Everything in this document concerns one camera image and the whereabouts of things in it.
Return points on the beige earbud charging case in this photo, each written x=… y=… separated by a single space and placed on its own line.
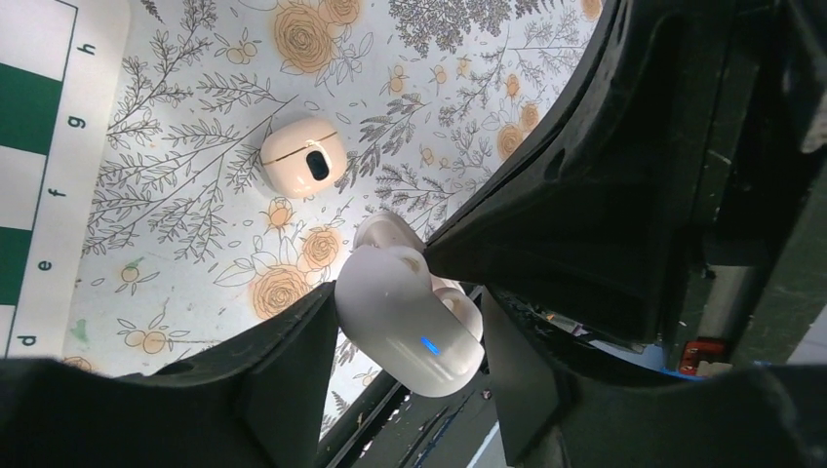
x=303 y=158

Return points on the green white chessboard mat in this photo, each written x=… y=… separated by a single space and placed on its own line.
x=60 y=62

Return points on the white earbud case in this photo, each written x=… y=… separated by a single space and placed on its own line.
x=422 y=329

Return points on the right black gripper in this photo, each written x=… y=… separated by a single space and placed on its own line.
x=720 y=101

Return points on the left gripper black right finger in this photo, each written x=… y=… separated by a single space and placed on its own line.
x=561 y=403

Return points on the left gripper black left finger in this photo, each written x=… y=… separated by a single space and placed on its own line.
x=255 y=400

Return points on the floral patterned table mat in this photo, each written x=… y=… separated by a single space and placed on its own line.
x=249 y=140

